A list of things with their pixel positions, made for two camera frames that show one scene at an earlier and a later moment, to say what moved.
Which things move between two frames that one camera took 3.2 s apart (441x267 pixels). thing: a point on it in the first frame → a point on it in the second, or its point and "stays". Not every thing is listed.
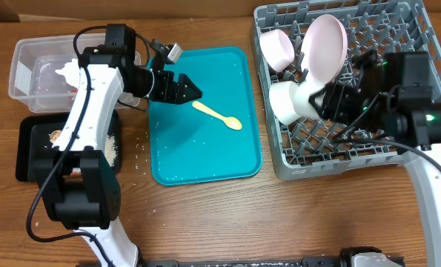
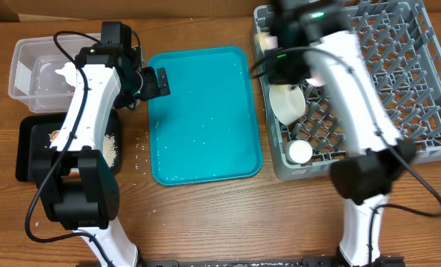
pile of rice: [110, 150] stays
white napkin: [70, 70] stays
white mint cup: [300, 92] → [298, 151]
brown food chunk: [54, 135] stays
